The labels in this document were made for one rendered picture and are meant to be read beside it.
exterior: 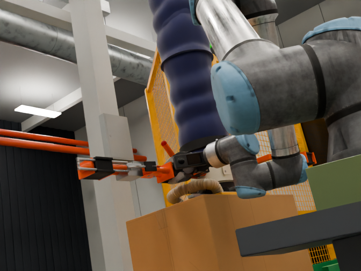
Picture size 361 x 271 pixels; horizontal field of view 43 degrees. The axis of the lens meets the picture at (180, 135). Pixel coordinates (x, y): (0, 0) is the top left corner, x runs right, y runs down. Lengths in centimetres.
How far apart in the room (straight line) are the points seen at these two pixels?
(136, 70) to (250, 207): 789
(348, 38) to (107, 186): 215
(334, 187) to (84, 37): 266
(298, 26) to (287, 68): 1092
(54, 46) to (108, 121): 539
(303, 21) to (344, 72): 1089
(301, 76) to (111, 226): 212
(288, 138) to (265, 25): 36
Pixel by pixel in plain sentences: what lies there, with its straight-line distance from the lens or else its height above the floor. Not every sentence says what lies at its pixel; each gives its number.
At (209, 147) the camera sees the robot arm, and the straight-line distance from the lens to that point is 156.
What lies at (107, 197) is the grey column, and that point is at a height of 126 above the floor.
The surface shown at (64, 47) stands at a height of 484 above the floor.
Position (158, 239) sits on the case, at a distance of 168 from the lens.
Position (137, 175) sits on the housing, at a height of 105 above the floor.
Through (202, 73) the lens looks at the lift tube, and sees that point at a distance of 196.
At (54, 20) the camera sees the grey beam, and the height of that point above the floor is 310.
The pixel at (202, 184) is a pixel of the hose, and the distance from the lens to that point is 170.
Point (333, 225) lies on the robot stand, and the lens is 67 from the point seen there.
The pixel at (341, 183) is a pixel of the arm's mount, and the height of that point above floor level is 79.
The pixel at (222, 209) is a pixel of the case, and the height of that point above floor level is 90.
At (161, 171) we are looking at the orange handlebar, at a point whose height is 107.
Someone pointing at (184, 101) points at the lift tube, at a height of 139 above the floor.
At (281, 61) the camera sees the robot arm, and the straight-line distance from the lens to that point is 88.
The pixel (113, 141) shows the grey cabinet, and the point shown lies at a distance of 289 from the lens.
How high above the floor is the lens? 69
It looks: 17 degrees up
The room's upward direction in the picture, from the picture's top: 11 degrees counter-clockwise
